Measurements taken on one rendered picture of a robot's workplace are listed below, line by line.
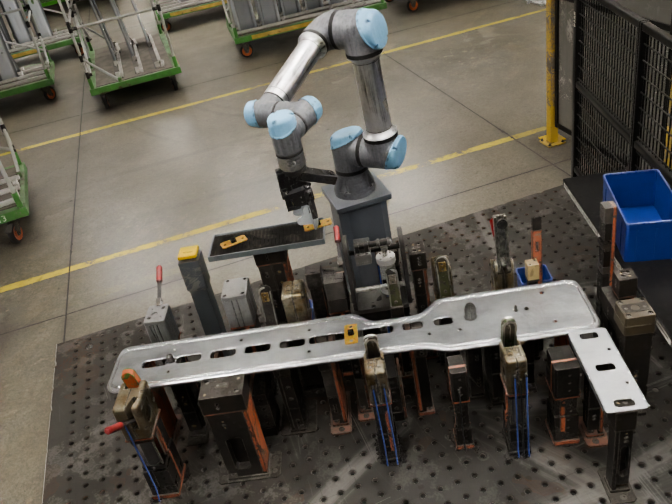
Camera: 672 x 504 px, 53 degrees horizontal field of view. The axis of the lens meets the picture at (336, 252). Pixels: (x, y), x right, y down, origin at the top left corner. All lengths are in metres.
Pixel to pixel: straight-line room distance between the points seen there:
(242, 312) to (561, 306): 0.92
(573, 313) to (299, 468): 0.88
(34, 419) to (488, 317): 2.51
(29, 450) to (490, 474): 2.34
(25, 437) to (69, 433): 1.25
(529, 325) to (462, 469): 0.43
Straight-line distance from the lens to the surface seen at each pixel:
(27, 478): 3.48
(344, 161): 2.33
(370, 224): 2.42
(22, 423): 3.79
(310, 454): 2.05
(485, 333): 1.88
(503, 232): 1.98
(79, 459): 2.34
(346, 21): 2.10
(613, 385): 1.75
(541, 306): 1.97
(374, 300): 2.10
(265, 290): 2.01
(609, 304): 2.00
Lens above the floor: 2.22
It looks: 32 degrees down
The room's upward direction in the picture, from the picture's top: 12 degrees counter-clockwise
